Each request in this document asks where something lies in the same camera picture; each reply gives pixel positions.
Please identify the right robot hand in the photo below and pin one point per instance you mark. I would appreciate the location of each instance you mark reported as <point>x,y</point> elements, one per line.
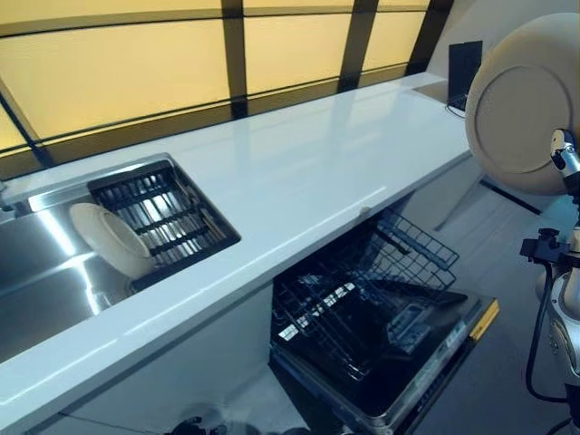
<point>568,158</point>

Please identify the beige ceramic plate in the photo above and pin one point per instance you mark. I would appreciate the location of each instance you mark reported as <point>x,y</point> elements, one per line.
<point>512,118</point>
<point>109,240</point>

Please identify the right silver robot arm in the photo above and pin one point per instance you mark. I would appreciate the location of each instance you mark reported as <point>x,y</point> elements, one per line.
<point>566,308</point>

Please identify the yellow dishwasher door label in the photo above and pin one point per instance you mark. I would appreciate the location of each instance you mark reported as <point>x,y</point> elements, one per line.
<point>485,319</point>

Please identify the black dishwasher door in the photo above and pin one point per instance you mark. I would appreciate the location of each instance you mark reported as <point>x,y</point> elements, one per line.
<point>430,358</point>

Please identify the dark floor trim strip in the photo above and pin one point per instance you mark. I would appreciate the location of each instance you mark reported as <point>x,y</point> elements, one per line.
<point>512,197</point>

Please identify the black sink drain rack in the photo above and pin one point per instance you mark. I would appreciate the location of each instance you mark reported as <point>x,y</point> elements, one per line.
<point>167,217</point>

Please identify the stainless steel sink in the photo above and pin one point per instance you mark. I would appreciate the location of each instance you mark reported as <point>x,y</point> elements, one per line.
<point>36,254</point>

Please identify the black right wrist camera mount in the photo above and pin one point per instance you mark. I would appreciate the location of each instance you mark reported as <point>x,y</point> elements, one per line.
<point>544,247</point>

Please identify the yellow window with dark frame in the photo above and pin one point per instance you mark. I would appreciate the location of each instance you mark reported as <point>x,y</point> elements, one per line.
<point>136,68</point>

